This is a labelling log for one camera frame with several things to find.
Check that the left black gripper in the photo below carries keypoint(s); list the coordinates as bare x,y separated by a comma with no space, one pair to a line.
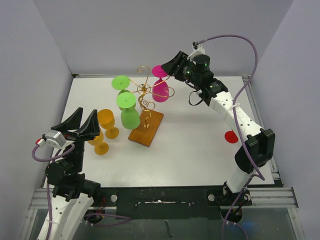
87,131

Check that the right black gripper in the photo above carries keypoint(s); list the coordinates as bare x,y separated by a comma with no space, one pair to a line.
173,67

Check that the orange wine glass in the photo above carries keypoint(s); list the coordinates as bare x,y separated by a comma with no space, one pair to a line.
106,120
100,147

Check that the magenta wine glass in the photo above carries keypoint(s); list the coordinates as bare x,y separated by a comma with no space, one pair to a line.
160,90

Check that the orange wine glass front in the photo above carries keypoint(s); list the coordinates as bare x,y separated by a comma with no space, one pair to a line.
100,147

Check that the green wine glass front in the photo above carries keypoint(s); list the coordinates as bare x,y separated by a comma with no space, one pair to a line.
130,117

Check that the green wine glass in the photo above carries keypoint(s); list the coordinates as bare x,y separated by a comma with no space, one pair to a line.
130,117
121,83

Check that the red wine glass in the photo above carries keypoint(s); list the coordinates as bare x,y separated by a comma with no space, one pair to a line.
231,137

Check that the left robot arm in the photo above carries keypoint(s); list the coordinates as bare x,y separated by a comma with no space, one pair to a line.
63,147

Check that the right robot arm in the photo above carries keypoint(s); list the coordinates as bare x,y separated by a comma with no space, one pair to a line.
257,143

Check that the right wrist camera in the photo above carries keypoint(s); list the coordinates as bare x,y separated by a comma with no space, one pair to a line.
197,49

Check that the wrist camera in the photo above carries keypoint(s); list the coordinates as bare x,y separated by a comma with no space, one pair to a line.
197,49
53,138

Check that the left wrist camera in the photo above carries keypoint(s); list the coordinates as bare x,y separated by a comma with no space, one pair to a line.
53,138

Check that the gold wire wine glass rack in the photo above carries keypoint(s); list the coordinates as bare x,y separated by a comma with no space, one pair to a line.
150,119

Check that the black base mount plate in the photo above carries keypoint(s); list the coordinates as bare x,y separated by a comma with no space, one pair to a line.
171,203

